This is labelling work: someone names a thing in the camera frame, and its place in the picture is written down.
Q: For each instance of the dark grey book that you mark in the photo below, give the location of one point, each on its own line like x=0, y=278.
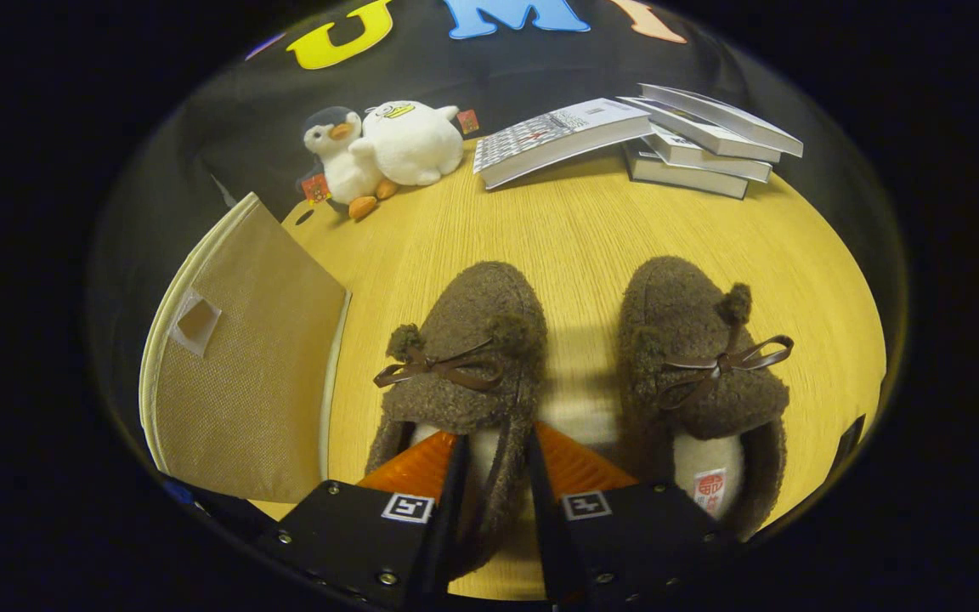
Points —
x=685, y=180

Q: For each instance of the beige fabric storage box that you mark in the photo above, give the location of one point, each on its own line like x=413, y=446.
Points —
x=260, y=382

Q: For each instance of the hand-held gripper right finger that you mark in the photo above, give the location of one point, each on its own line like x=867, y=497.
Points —
x=545, y=518

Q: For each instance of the patterned cover book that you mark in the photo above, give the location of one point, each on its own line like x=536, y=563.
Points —
x=557, y=136

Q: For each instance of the white duck plush toy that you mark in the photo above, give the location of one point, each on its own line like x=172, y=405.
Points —
x=409, y=140

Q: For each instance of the white book with dark picture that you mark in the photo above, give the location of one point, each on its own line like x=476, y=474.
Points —
x=736, y=119

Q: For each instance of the brown fuzzy shoe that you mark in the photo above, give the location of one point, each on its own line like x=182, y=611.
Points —
x=472, y=331
x=693, y=331

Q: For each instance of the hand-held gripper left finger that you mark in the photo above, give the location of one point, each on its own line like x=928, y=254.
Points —
x=451, y=501

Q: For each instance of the thin white book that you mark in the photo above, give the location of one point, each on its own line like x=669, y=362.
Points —
x=710, y=163

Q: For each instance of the grey white penguin plush toy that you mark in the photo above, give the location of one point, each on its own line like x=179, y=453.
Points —
x=341, y=166

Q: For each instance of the black backdrop cloth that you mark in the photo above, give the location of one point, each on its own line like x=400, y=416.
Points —
x=540, y=76

